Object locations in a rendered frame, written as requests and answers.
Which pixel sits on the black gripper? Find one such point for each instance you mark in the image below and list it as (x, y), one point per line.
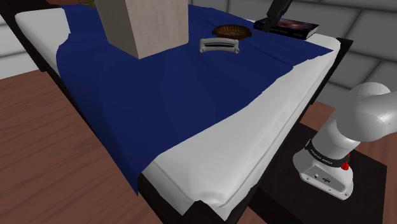
(276, 14)

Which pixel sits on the dark book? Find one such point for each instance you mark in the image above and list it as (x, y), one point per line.
(297, 27)

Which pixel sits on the dark blue blanket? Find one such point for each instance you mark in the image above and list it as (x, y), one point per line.
(161, 93)

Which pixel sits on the brown woven bowl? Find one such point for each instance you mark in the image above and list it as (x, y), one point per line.
(231, 31)

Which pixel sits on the grey toaster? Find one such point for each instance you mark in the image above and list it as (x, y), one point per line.
(219, 45)

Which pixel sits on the beige wooden box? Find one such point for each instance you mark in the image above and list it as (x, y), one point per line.
(149, 24)

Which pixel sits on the small golden object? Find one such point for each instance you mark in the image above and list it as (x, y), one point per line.
(90, 3)

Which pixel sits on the dark robot stand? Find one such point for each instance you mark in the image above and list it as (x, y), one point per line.
(288, 198)

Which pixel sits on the bed with white mattress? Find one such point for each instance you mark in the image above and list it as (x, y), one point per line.
(235, 155)

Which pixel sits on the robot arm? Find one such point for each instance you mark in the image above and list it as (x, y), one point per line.
(366, 114)

